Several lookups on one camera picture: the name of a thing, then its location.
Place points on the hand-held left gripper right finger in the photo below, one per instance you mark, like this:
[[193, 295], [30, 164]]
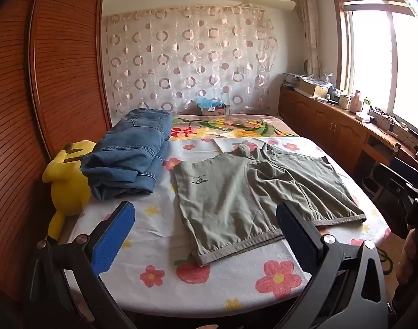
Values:
[[294, 237]]

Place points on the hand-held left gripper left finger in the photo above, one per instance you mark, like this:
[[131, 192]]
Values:
[[113, 237]]

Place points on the olive green pants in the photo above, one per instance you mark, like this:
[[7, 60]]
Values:
[[236, 195]]

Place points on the white flower print bed sheet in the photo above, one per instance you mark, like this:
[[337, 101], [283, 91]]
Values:
[[167, 233]]

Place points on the yellow plush toy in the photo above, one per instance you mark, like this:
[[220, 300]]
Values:
[[68, 181]]

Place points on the folded blue jeans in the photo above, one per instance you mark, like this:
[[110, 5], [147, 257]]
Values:
[[130, 150]]

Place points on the pink bottle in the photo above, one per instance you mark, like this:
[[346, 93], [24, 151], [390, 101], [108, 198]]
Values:
[[358, 102]]

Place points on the white jar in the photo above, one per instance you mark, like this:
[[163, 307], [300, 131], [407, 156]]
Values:
[[344, 101]]

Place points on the person's dark clothing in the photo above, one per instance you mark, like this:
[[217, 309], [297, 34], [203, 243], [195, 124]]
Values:
[[412, 305]]

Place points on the long wooden cabinet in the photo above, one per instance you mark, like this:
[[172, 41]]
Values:
[[318, 116]]

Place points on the colourful floral blanket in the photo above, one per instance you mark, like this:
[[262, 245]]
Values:
[[229, 126]]

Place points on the open cardboard box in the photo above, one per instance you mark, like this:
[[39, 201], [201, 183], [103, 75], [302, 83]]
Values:
[[313, 88]]

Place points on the wooden framed window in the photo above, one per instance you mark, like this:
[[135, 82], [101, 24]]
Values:
[[373, 51]]

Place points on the cardboard box with blue bags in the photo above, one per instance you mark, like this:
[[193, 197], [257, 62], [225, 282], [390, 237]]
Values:
[[212, 107]]

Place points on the narrow sheer curtain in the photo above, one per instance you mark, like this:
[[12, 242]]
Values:
[[310, 31]]

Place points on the sheer circle pattern curtain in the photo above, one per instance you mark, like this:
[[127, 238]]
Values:
[[191, 58]]

